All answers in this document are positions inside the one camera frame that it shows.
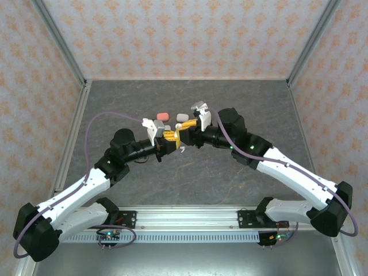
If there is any small circuit board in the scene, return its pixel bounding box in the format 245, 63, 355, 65
96, 229, 121, 248
258, 231, 293, 247

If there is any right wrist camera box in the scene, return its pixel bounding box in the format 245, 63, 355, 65
190, 100, 213, 132

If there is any aluminium table side rail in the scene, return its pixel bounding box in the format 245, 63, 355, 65
51, 80, 93, 193
287, 82, 320, 179

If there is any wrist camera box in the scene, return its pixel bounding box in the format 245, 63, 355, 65
142, 117, 166, 146
190, 100, 213, 132

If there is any slotted grey cable duct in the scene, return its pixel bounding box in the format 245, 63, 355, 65
62, 232, 261, 244

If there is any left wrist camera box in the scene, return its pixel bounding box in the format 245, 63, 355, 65
142, 117, 166, 146

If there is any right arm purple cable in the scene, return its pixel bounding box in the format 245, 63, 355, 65
209, 109, 359, 248

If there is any grey metal sheet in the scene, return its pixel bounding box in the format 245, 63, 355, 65
31, 243, 344, 276

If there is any aluminium upright frame post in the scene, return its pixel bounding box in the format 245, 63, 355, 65
31, 0, 89, 87
287, 0, 342, 87

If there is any aluminium mounting rail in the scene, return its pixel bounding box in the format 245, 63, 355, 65
57, 205, 317, 233

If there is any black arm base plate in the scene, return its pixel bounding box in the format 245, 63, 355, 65
237, 209, 268, 229
85, 210, 137, 229

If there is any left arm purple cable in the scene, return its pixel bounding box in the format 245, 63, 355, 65
13, 112, 144, 258

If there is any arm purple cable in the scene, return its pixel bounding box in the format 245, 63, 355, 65
209, 109, 359, 248
13, 112, 144, 258

